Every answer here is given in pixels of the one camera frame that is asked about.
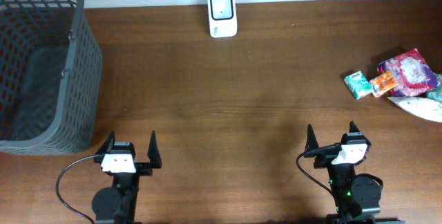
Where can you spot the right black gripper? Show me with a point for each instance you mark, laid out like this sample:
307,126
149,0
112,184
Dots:
311,140

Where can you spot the mint green wipes pack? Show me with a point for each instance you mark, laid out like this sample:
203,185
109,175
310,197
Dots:
436,94

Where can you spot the white tube with cork cap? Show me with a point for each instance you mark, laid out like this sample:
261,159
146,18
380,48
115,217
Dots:
421,107

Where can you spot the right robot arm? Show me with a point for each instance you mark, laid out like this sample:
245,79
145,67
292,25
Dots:
356,196

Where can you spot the teal tissue pocket pack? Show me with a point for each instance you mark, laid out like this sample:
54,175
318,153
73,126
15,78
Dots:
358,85

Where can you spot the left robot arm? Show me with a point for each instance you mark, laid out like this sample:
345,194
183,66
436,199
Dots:
117,203

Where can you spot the orange tissue pocket pack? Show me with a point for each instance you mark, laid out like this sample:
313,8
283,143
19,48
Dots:
382,84

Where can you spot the dark grey plastic basket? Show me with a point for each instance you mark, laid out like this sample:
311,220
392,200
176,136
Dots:
51,66

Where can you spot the red purple pads pack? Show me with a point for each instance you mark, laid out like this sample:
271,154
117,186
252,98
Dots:
412,73

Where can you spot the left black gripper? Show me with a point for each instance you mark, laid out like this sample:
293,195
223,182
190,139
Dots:
146,169

